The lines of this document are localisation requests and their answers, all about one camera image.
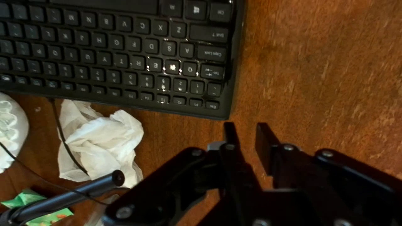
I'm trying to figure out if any thin black cable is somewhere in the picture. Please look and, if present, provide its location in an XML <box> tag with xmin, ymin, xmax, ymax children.
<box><xmin>51</xmin><ymin>96</ymin><xmax>92</xmax><ymax>176</ymax></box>
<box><xmin>0</xmin><ymin>142</ymin><xmax>111</xmax><ymax>207</ymax></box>

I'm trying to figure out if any white paper coffee filter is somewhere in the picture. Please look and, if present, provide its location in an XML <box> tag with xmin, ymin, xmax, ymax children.
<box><xmin>0</xmin><ymin>91</ymin><xmax>30</xmax><ymax>174</ymax></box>

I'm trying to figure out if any green snack packet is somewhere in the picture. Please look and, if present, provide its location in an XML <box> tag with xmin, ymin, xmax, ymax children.
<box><xmin>2</xmin><ymin>188</ymin><xmax>76</xmax><ymax>226</ymax></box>

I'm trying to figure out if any black rod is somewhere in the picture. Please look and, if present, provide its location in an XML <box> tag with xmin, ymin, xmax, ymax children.
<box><xmin>0</xmin><ymin>168</ymin><xmax>127</xmax><ymax>226</ymax></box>

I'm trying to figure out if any crumpled white tissue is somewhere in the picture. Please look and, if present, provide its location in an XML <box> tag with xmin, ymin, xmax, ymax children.
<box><xmin>56</xmin><ymin>98</ymin><xmax>146</xmax><ymax>191</ymax></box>

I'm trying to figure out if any black computer keyboard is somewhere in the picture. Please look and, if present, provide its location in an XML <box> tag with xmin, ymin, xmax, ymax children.
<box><xmin>0</xmin><ymin>0</ymin><xmax>248</xmax><ymax>122</ymax></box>

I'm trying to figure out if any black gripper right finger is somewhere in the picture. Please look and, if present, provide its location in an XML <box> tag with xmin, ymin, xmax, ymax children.
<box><xmin>255</xmin><ymin>122</ymin><xmax>402</xmax><ymax>226</ymax></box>

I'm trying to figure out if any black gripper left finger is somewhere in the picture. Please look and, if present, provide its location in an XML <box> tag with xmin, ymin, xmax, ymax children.
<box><xmin>102</xmin><ymin>120</ymin><xmax>270</xmax><ymax>226</ymax></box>

